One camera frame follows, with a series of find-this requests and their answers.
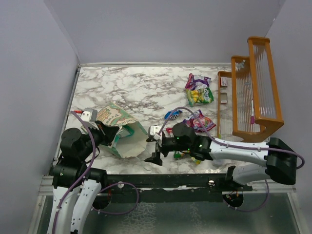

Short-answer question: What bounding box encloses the red white small box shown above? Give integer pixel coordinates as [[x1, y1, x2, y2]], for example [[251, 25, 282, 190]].
[[220, 77, 228, 87]]

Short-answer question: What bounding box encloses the purple white snack bag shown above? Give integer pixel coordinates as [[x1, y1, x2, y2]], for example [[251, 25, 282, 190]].
[[185, 73, 211, 90]]

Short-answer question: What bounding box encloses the orange wooden tiered rack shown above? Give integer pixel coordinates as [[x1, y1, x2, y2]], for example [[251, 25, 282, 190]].
[[216, 37, 284, 142]]

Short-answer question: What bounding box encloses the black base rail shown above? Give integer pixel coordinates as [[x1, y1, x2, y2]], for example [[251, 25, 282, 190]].
[[100, 174, 252, 203]]

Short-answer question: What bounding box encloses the purple raspberry candy bag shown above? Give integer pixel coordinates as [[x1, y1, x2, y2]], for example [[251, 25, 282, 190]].
[[182, 109, 216, 133]]

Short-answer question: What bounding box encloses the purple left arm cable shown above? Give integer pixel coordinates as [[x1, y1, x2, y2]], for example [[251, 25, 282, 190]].
[[52, 111, 139, 234]]

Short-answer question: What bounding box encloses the green yellow candy bag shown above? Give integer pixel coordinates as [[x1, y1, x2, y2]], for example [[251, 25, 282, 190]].
[[186, 87, 214, 107]]

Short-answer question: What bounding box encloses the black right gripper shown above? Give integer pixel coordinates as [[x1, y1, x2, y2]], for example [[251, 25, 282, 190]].
[[145, 134, 192, 164]]

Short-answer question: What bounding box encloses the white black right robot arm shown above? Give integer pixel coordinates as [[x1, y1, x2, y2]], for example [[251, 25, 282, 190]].
[[145, 123, 298, 191]]

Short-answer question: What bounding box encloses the small grey box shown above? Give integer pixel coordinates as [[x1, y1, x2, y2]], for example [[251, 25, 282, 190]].
[[220, 93, 228, 104]]

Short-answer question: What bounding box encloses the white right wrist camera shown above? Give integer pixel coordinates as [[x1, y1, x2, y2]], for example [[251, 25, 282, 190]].
[[148, 125, 162, 141]]

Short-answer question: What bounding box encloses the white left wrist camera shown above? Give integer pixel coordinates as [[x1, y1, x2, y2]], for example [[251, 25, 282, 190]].
[[80, 108, 98, 129]]

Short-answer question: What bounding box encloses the green illustrated paper bag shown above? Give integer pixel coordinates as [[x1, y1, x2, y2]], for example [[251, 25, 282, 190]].
[[97, 102, 152, 172]]

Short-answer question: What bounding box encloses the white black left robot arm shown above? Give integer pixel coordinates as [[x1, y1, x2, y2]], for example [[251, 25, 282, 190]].
[[47, 121, 119, 234]]

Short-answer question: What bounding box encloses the red candy wrapper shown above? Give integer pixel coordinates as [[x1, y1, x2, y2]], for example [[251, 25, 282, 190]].
[[166, 128, 174, 137]]

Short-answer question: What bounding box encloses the blue small snack packet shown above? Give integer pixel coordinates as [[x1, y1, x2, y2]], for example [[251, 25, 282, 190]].
[[164, 109, 183, 120]]

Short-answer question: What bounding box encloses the green yellow snack bag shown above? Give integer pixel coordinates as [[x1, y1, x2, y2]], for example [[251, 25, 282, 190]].
[[174, 151, 201, 165]]

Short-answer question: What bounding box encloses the pink white pen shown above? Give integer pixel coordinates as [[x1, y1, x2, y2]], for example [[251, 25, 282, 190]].
[[250, 99, 254, 124]]

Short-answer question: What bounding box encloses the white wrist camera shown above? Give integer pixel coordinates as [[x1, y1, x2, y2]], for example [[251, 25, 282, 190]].
[[148, 125, 162, 141], [80, 108, 98, 129]]

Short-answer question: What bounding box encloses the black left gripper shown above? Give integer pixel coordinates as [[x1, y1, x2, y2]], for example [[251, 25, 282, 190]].
[[79, 119, 120, 160]]

